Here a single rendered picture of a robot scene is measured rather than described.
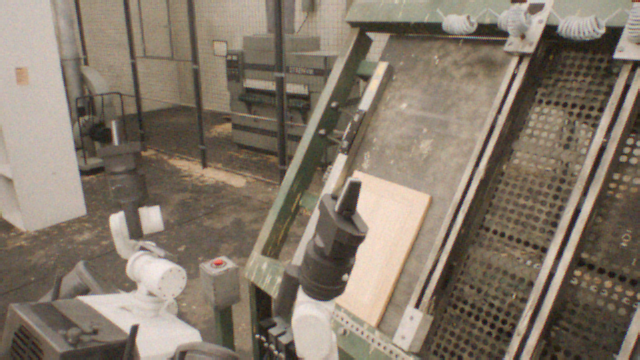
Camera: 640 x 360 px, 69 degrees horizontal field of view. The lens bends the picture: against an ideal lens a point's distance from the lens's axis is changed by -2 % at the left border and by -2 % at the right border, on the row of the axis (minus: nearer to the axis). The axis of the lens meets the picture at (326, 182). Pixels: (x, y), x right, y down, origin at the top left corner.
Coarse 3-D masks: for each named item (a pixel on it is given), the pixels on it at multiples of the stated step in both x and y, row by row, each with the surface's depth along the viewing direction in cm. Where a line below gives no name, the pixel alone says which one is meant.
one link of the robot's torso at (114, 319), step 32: (32, 320) 76; (64, 320) 79; (96, 320) 82; (128, 320) 86; (160, 320) 90; (0, 352) 80; (32, 352) 85; (64, 352) 69; (96, 352) 74; (128, 352) 74; (160, 352) 80
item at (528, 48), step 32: (512, 0) 138; (544, 0) 146; (512, 32) 141; (512, 64) 151; (512, 96) 147; (512, 128) 151; (480, 160) 150; (480, 192) 148; (448, 224) 148; (448, 256) 145; (416, 288) 148; (416, 320) 144
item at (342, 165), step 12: (384, 72) 192; (384, 84) 194; (372, 96) 192; (360, 108) 194; (372, 108) 193; (360, 132) 192; (348, 156) 191; (336, 168) 192; (348, 168) 193; (336, 180) 190; (324, 192) 192; (336, 192) 192; (312, 216) 193; (312, 228) 190; (300, 252) 190
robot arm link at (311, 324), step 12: (300, 312) 79; (312, 312) 79; (324, 312) 80; (300, 324) 80; (312, 324) 80; (324, 324) 79; (300, 336) 81; (312, 336) 81; (324, 336) 80; (300, 348) 82; (312, 348) 82; (324, 348) 82; (336, 348) 88
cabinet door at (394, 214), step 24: (360, 192) 183; (384, 192) 175; (408, 192) 168; (384, 216) 172; (408, 216) 165; (384, 240) 169; (408, 240) 162; (360, 264) 172; (384, 264) 165; (360, 288) 169; (384, 288) 162; (360, 312) 165
